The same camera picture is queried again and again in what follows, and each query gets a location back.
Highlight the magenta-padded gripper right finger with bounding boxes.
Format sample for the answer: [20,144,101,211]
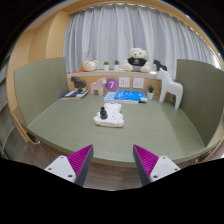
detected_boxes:
[132,144,181,187]

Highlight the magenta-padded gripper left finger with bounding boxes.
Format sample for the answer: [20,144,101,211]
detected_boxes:
[44,144,95,187]

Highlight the white bear-shaped power strip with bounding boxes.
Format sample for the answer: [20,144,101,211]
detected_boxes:
[93,102,125,128]

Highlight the dark blue book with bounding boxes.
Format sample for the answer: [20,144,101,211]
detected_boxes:
[60,89,90,100]

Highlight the bright blue book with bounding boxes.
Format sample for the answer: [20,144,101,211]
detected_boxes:
[113,90,148,103]

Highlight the large white horse figurine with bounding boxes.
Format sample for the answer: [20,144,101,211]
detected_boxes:
[156,68,184,110]

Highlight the green partition panel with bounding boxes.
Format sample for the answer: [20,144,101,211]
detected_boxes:
[13,57,69,127]
[175,58,224,148]

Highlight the light blue book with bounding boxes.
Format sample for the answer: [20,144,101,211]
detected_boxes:
[102,91,139,105]

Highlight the grey horse figurine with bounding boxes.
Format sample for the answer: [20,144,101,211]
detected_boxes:
[70,75,88,93]

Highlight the pink horse figurine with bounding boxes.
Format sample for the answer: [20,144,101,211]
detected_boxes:
[90,77,108,97]

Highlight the purple round number sign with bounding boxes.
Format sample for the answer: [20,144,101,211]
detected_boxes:
[105,77,120,92]

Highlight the small dark horse figurine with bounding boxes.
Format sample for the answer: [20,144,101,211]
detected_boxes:
[153,59,168,72]

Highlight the small cream orange plush toy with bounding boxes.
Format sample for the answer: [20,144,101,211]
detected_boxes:
[81,59,100,73]

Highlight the cream teddy bear black shirt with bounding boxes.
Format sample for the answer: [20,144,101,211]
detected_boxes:
[122,47,152,74]

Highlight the white grey curtain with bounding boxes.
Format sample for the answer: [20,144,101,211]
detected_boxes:
[63,3,221,79]

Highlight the white wall socket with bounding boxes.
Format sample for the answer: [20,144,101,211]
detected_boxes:
[118,76,131,89]
[132,77,145,90]

